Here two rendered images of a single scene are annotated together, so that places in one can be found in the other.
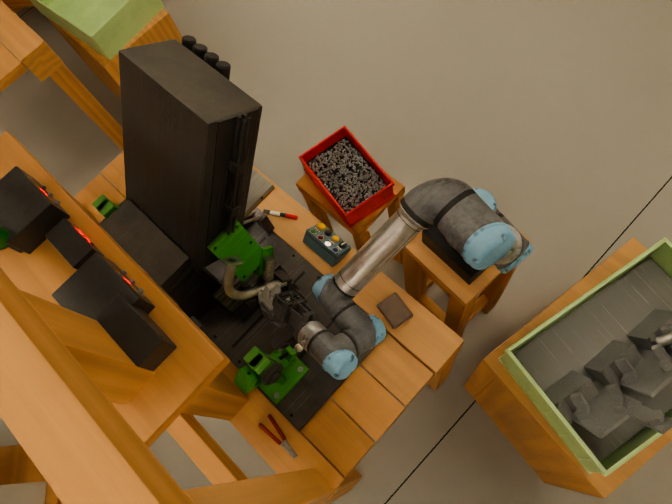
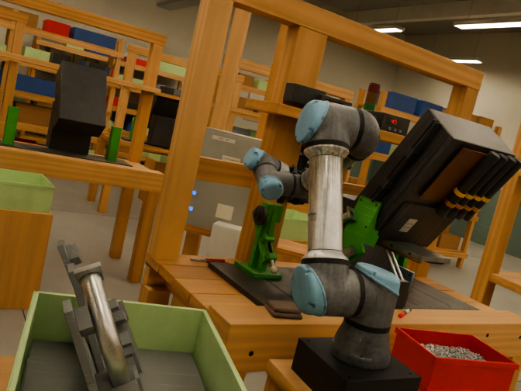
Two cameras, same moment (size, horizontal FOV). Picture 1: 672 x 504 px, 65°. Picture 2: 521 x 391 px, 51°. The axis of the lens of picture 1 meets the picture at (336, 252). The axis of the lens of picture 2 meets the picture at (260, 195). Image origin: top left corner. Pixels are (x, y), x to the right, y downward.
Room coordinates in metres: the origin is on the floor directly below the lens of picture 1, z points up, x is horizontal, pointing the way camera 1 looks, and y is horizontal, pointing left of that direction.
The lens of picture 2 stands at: (0.07, -1.71, 1.45)
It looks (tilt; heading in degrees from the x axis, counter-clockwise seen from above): 7 degrees down; 83
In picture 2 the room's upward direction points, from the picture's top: 13 degrees clockwise
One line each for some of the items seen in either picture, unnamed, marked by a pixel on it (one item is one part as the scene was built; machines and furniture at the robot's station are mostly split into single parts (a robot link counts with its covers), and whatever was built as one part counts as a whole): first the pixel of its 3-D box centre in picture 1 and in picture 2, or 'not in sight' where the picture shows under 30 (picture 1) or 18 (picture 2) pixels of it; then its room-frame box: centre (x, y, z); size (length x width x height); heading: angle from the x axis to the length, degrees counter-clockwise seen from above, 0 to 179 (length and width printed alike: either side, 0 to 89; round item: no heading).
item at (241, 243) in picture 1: (232, 245); (365, 225); (0.73, 0.28, 1.17); 0.13 x 0.12 x 0.20; 26
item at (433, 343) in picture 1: (291, 225); (396, 335); (0.89, 0.12, 0.82); 1.50 x 0.14 x 0.15; 26
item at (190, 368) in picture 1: (67, 270); (348, 127); (0.66, 0.60, 1.52); 0.90 x 0.25 x 0.04; 26
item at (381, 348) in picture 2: not in sight; (363, 337); (0.56, -0.43, 0.99); 0.15 x 0.15 x 0.10
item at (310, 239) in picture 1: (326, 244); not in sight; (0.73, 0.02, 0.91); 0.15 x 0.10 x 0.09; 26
